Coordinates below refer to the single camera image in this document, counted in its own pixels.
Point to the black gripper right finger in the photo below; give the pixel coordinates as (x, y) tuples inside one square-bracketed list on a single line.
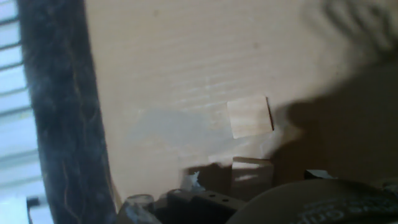
[(311, 205)]

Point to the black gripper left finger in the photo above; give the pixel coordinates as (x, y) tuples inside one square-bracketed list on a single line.
[(192, 208)]

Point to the small wooden cube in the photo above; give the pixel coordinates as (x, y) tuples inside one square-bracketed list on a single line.
[(252, 179), (250, 116)]

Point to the brown cardboard sheet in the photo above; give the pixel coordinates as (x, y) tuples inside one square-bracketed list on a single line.
[(202, 56)]

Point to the dark marble pattern mat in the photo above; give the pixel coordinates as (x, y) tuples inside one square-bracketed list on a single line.
[(65, 109)]

